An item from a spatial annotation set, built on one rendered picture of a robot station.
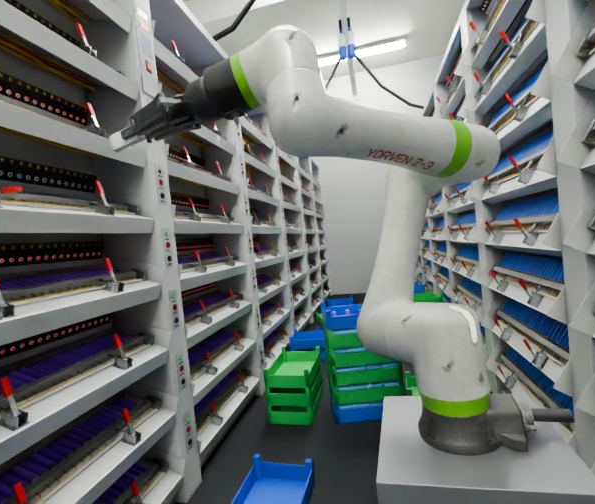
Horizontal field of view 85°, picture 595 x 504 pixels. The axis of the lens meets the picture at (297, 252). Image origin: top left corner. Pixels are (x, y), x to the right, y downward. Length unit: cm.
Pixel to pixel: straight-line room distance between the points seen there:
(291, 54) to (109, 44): 81
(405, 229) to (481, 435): 44
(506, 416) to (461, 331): 17
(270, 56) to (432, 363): 59
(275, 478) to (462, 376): 82
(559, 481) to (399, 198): 59
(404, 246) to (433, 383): 31
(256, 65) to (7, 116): 49
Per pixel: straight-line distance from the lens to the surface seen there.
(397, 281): 79
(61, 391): 93
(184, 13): 165
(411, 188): 87
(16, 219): 81
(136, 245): 113
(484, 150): 79
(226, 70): 64
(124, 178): 116
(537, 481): 69
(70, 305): 86
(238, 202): 172
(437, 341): 66
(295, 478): 130
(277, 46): 61
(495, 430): 74
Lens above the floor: 78
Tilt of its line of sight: 2 degrees down
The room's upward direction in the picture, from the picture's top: 6 degrees counter-clockwise
